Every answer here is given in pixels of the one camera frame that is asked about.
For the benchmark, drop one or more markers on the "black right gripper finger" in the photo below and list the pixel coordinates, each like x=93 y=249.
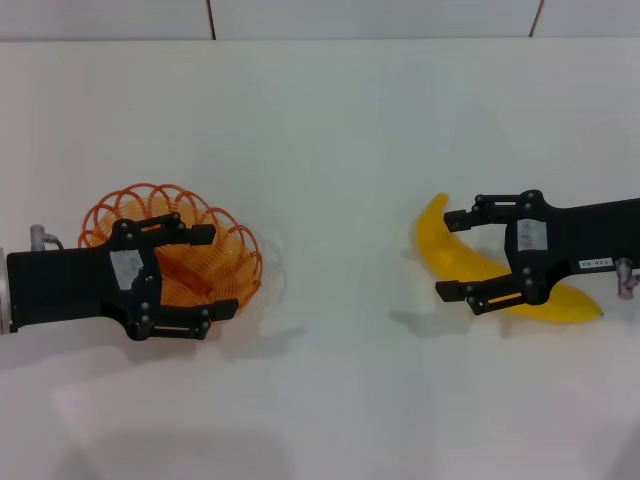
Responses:
x=475 y=212
x=475 y=292

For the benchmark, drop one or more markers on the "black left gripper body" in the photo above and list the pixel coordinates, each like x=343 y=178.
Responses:
x=60 y=285

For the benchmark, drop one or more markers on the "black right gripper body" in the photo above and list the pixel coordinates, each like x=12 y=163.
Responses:
x=575 y=235

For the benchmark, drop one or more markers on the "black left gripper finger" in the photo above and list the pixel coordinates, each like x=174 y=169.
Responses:
x=195 y=315
x=185 y=231

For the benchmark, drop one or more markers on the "silver left arm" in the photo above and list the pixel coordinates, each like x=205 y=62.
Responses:
x=4 y=295

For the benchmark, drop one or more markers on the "yellow banana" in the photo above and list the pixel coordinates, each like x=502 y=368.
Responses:
x=450 y=250

